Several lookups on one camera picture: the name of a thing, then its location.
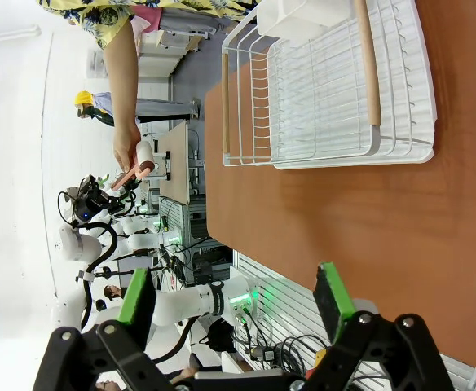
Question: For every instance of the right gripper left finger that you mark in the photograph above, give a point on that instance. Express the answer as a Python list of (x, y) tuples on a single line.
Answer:
[(129, 299)]

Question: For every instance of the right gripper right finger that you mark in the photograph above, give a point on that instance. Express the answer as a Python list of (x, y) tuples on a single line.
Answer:
[(342, 301)]

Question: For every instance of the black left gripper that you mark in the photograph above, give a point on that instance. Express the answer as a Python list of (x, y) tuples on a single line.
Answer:
[(89, 203)]

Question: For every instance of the person's right forearm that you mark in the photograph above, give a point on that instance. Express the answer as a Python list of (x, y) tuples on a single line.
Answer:
[(122, 81)]

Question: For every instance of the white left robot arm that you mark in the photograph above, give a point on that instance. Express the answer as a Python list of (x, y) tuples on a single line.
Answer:
[(181, 305)]

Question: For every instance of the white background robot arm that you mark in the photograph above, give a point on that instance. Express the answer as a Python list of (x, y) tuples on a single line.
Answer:
[(144, 238)]

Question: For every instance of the person's right hand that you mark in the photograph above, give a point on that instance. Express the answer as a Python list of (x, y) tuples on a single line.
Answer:
[(124, 140)]

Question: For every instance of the wooden top background table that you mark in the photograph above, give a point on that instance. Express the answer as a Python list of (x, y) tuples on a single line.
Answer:
[(177, 163)]

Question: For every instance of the bystander with yellow hat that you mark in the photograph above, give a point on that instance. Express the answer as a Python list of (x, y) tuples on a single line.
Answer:
[(99, 104)]

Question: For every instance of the white shelf cabinet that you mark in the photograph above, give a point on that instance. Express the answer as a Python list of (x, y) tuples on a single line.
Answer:
[(160, 53)]

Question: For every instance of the person in yellow pineapple shirt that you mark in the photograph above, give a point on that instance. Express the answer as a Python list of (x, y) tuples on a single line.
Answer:
[(99, 16)]

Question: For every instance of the white plastic cutlery holder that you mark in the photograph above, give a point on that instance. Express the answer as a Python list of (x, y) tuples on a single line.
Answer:
[(303, 18)]

